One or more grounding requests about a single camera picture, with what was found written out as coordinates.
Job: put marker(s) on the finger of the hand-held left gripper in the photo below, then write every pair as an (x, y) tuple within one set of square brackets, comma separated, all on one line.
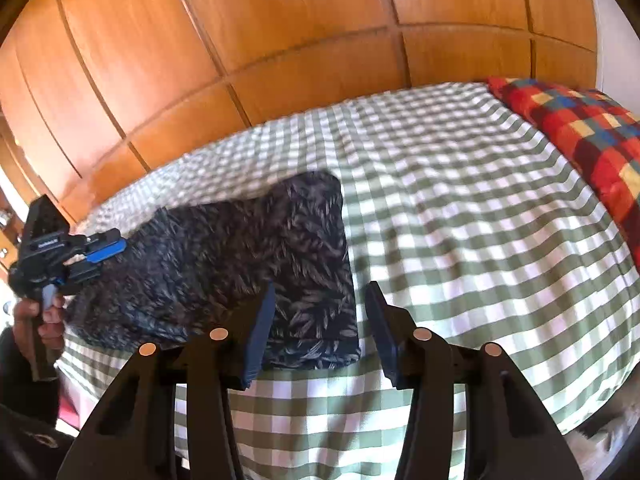
[(102, 252), (85, 274)]

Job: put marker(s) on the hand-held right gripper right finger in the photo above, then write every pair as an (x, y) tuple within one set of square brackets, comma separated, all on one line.
[(385, 335)]

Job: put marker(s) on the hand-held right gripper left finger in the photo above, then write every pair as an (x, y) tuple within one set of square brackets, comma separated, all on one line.
[(257, 340)]

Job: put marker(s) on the dark blue leaf-print pants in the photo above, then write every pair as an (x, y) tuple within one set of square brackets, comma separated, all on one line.
[(225, 280)]

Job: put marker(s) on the person's left forearm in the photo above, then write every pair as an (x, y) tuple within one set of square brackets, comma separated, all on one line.
[(22, 380)]

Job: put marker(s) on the person's left hand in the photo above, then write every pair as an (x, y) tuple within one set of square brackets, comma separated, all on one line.
[(47, 327)]

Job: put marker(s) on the person's dark clothing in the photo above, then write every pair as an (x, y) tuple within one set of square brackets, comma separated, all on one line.
[(27, 450)]

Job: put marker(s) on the wooden wardrobe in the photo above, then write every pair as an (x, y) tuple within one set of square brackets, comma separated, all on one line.
[(200, 50)]

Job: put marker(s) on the red plaid cushion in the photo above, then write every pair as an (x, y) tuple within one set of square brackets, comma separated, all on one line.
[(585, 135)]

